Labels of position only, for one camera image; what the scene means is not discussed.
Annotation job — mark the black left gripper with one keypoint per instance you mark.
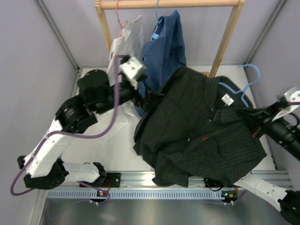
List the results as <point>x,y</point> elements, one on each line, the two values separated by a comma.
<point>150,100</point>

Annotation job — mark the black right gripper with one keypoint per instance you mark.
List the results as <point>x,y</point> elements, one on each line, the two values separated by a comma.
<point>270,113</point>

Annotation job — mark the light blue hanger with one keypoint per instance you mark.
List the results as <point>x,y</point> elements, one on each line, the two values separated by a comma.
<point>243,91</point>

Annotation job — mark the dark pinstriped shirt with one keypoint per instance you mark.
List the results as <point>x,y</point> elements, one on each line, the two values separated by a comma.
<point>195,131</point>

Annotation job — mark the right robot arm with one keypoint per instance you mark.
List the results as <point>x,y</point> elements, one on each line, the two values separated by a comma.
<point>280,124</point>

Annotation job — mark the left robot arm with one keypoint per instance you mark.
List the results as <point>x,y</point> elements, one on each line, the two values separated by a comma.
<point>43,166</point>

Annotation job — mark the blue checked shirt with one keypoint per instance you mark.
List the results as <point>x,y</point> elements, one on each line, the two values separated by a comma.
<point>164,53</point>

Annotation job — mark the white shirt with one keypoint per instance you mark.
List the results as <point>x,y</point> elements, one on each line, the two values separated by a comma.
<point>130,42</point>

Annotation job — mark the pink hanger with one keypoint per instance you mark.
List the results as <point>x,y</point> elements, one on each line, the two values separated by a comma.
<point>122,26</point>

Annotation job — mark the blue hanger under blue shirt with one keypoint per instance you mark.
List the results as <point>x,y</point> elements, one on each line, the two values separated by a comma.
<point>156,10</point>

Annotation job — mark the wooden clothes rack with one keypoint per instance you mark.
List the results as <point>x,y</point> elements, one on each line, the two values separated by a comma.
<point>237,6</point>

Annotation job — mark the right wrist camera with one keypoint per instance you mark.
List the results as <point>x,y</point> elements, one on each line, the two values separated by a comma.
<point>288,100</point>

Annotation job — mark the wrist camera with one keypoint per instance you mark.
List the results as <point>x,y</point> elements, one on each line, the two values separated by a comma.
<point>288,100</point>
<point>133,70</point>

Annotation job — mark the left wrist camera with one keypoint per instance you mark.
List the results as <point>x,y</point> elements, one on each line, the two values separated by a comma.
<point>133,70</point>

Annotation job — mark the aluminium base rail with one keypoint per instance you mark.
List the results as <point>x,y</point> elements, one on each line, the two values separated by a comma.
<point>143,180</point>

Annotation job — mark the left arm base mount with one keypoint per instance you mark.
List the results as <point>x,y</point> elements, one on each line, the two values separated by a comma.
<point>112,179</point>

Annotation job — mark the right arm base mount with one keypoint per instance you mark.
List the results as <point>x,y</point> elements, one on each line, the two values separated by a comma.
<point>216,185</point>

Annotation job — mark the aluminium frame post right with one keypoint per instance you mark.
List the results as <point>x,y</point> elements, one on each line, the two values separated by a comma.
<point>271,20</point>

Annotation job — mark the aluminium frame post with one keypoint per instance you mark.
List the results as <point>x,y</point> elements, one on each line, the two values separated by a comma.
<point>271,20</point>
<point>54,28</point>

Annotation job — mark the aluminium frame post left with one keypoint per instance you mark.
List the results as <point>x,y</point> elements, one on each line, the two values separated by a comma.
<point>54,28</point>

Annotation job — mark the perforated cable duct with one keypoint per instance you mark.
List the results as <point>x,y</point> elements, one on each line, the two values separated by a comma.
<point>141,194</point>

